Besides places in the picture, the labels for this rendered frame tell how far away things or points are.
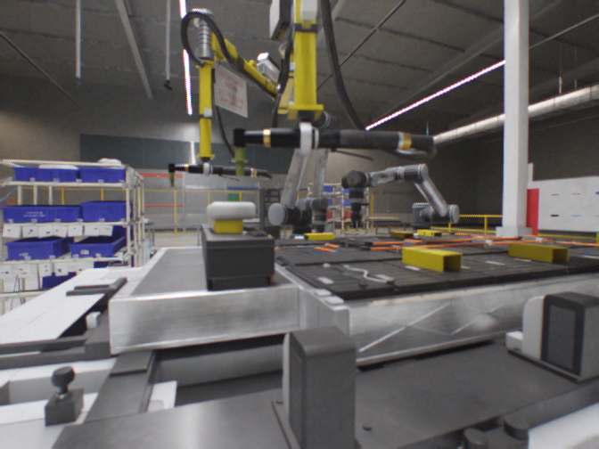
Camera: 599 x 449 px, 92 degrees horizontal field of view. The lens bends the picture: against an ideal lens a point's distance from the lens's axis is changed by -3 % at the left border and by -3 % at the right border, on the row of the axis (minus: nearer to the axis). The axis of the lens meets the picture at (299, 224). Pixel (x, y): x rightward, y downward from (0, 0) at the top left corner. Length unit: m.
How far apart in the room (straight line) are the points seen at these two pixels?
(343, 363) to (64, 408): 0.43
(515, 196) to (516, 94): 1.72
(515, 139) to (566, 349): 5.79
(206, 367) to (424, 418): 0.47
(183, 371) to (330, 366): 0.47
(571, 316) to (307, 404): 0.48
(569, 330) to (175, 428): 0.63
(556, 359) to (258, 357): 0.59
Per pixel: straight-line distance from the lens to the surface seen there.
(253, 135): 0.76
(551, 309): 0.70
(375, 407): 0.51
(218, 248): 0.66
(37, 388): 0.83
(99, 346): 0.81
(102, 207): 3.59
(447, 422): 0.51
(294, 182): 2.56
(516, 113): 6.47
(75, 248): 3.51
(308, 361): 0.35
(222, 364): 0.77
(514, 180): 6.28
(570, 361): 0.71
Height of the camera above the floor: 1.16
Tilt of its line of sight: 2 degrees down
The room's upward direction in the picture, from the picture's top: straight up
